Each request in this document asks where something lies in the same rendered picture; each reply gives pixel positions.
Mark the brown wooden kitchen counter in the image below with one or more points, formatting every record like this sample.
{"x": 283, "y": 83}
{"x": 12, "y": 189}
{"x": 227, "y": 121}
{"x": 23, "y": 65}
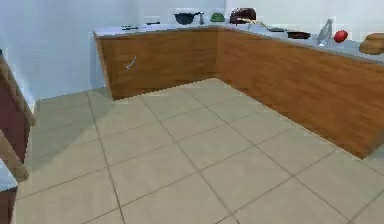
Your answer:
{"x": 266, "y": 83}

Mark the grey slim shaker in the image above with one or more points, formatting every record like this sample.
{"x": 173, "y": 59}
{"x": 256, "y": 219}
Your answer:
{"x": 201, "y": 18}

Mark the black bowl-shaped pot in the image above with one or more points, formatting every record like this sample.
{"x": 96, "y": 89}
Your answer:
{"x": 184, "y": 18}

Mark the black flat utensil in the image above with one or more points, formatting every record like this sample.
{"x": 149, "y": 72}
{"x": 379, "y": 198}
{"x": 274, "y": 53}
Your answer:
{"x": 153, "y": 23}

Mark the green round lettuce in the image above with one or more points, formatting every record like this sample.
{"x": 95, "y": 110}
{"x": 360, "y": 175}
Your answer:
{"x": 217, "y": 17}

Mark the black knife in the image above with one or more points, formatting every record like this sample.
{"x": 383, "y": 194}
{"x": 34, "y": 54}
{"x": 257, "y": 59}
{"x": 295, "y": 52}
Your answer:
{"x": 129, "y": 28}

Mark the dark red toaster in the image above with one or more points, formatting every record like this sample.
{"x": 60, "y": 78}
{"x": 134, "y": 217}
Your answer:
{"x": 243, "y": 15}

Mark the black flat pan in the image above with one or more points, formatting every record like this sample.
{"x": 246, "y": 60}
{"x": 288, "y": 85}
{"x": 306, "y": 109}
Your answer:
{"x": 298, "y": 34}

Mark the clear glass bottle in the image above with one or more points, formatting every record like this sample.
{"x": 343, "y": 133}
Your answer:
{"x": 326, "y": 33}

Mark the red tomato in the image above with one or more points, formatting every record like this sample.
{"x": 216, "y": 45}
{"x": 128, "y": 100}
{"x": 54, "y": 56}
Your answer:
{"x": 340, "y": 36}

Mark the dark red wooden chair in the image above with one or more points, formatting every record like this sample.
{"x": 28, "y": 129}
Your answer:
{"x": 11, "y": 123}

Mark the brown bread loaf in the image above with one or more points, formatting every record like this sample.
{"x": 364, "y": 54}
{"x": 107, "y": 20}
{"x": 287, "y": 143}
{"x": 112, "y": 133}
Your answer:
{"x": 373, "y": 44}

